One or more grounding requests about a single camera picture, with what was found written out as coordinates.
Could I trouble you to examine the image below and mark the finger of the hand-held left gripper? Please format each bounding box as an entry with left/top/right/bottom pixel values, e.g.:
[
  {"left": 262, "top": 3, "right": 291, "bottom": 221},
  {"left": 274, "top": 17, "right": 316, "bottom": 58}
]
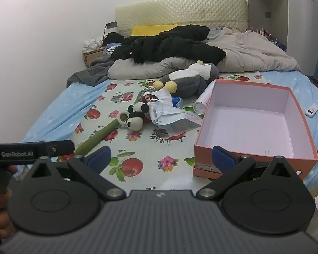
[{"left": 44, "top": 140, "right": 75, "bottom": 157}]

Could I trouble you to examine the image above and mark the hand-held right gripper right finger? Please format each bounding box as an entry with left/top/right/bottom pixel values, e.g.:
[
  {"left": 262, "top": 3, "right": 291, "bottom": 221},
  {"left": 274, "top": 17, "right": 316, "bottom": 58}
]
[{"left": 196, "top": 145, "right": 300, "bottom": 201}]

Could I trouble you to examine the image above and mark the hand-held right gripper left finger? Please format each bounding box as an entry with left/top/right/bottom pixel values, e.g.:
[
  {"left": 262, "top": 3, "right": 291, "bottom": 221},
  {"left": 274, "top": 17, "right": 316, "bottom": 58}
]
[{"left": 29, "top": 146, "right": 126, "bottom": 201}]

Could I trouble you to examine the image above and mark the orange cardboard box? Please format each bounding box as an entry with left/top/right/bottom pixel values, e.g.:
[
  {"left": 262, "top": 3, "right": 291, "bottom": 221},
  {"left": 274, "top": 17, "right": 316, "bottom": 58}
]
[{"left": 193, "top": 79, "right": 318, "bottom": 182}]

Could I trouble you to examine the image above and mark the clear plastic bag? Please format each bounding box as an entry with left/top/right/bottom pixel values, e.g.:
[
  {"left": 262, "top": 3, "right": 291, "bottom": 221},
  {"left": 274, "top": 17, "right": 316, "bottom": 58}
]
[{"left": 164, "top": 110, "right": 203, "bottom": 137}]

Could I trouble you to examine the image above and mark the person's left hand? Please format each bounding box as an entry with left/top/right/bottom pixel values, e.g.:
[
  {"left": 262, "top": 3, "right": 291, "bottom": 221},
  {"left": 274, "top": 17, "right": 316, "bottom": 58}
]
[{"left": 0, "top": 165, "right": 18, "bottom": 241}]

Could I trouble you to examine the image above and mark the light blue bed sheet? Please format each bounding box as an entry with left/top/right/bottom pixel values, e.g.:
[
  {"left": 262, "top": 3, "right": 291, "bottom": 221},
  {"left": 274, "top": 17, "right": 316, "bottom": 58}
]
[{"left": 18, "top": 70, "right": 318, "bottom": 191}]

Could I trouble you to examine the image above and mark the panda plush toy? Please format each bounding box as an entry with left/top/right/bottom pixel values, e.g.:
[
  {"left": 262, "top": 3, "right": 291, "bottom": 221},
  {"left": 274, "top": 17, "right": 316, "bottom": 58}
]
[{"left": 126, "top": 102, "right": 151, "bottom": 132}]

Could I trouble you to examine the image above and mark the white cylindrical bottle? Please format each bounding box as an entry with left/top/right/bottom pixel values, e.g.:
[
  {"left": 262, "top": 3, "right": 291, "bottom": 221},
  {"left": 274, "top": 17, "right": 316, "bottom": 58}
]
[{"left": 193, "top": 85, "right": 215, "bottom": 115}]

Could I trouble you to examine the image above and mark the dark grey blanket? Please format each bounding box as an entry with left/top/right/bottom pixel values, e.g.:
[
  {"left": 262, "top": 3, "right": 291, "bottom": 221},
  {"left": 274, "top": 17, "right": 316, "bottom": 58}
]
[{"left": 66, "top": 58, "right": 117, "bottom": 88}]

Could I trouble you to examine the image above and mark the grey penguin plush toy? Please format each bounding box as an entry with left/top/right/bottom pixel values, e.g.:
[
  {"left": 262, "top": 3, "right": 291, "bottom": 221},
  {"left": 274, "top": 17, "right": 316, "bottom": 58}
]
[{"left": 153, "top": 60, "right": 220, "bottom": 98}]

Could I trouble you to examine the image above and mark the white face mask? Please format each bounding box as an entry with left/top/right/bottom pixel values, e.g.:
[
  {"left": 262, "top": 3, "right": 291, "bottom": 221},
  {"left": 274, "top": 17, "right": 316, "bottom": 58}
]
[{"left": 143, "top": 88, "right": 173, "bottom": 107}]

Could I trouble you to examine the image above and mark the brown cardboard box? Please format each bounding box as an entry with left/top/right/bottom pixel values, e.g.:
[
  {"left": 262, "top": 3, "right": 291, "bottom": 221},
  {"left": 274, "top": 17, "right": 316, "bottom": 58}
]
[{"left": 82, "top": 47, "right": 108, "bottom": 68}]

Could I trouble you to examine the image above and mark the white remote control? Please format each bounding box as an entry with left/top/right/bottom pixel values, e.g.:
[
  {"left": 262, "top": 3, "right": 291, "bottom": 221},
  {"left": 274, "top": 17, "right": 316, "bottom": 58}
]
[{"left": 304, "top": 104, "right": 318, "bottom": 117}]

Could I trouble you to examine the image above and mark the crumpled white cloth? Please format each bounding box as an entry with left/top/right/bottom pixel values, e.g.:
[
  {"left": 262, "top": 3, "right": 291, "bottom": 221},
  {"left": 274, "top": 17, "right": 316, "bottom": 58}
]
[{"left": 83, "top": 37, "right": 104, "bottom": 53}]

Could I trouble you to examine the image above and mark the grey duvet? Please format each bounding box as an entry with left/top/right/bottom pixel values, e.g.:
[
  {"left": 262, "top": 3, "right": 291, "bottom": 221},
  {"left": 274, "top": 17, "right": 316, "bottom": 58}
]
[{"left": 107, "top": 27, "right": 301, "bottom": 80}]

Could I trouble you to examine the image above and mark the black jacket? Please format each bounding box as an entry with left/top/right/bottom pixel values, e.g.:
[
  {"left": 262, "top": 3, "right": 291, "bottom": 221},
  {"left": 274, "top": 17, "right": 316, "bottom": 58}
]
[{"left": 110, "top": 24, "right": 227, "bottom": 64}]

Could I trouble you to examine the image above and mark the row of nail polish bottles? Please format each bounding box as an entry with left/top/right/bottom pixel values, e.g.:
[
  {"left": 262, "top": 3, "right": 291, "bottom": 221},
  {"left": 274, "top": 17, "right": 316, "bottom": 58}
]
[{"left": 250, "top": 26, "right": 272, "bottom": 36}]

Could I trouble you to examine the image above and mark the yellow pillow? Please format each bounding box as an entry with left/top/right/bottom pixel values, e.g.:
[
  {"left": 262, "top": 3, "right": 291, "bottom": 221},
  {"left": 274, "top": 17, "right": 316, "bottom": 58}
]
[{"left": 130, "top": 24, "right": 181, "bottom": 37}]

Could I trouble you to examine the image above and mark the cream quilted headboard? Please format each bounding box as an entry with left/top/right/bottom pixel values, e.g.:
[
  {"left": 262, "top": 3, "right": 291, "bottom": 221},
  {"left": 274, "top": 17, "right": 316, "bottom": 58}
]
[{"left": 115, "top": 0, "right": 248, "bottom": 38}]

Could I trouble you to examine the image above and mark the white wardrobe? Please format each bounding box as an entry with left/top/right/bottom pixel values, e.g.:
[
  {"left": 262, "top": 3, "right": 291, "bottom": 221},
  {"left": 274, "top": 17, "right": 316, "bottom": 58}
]
[{"left": 246, "top": 0, "right": 318, "bottom": 52}]

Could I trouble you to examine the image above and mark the grey bead necklace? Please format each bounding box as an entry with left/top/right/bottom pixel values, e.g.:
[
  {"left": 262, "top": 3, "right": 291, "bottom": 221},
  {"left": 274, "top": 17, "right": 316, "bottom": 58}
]
[{"left": 137, "top": 85, "right": 156, "bottom": 104}]

